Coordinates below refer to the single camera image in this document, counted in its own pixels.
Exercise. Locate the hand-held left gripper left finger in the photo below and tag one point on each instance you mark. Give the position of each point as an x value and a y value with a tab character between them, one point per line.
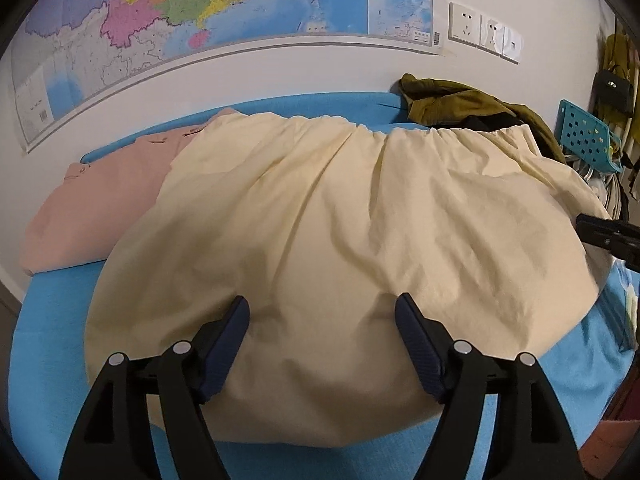
227	340

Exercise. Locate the olive green jacket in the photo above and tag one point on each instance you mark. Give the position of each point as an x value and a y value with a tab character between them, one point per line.
450	100

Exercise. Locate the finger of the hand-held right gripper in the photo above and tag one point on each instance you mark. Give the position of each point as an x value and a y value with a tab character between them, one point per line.
610	235

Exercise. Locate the teal perforated plastic basket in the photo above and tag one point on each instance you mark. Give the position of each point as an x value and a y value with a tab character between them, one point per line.
585	130

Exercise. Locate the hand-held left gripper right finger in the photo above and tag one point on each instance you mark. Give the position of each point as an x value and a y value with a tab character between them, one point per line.
417	340

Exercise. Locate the pink garment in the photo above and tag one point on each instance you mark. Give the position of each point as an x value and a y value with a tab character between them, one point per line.
100	200

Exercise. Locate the white wall socket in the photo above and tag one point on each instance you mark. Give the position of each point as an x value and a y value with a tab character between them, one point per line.
465	22
511	42
491	32

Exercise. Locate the cream long-sleeve shirt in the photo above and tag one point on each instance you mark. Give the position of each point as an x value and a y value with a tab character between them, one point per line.
340	240

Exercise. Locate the blue bed sheet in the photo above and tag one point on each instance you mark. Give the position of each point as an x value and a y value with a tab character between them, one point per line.
50	350

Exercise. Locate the black handbag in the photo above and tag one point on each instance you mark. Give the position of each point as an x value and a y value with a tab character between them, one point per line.
612	91

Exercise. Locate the brown cardboard box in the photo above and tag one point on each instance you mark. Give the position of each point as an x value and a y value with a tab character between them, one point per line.
612	437

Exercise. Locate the colourful wall map poster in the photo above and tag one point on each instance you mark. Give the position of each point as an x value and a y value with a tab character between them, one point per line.
200	15

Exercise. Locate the hanging yellow-green clothes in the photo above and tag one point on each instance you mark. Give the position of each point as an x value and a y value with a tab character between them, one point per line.
620	52

